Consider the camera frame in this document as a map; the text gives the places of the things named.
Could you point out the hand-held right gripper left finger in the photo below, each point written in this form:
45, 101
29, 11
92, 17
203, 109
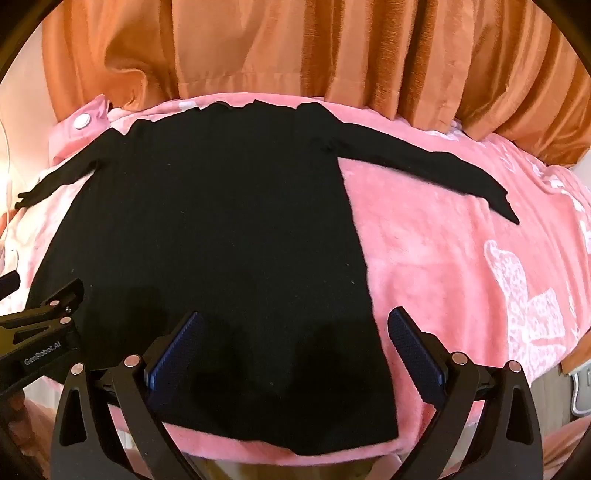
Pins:
175, 355

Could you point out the black long-sleeve shirt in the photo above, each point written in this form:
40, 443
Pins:
207, 207

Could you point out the pink printed blanket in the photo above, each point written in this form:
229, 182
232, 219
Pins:
438, 258

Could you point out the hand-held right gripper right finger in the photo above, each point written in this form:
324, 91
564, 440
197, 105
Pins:
415, 355

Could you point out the white plastic object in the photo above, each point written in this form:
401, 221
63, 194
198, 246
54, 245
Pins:
581, 390

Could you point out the orange curtain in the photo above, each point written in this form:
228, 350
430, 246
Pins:
277, 46

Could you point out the person's left hand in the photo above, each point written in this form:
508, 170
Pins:
18, 415

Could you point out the white round button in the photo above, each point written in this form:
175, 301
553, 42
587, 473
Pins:
83, 121

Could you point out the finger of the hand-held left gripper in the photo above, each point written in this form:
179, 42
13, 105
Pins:
8, 284
46, 314

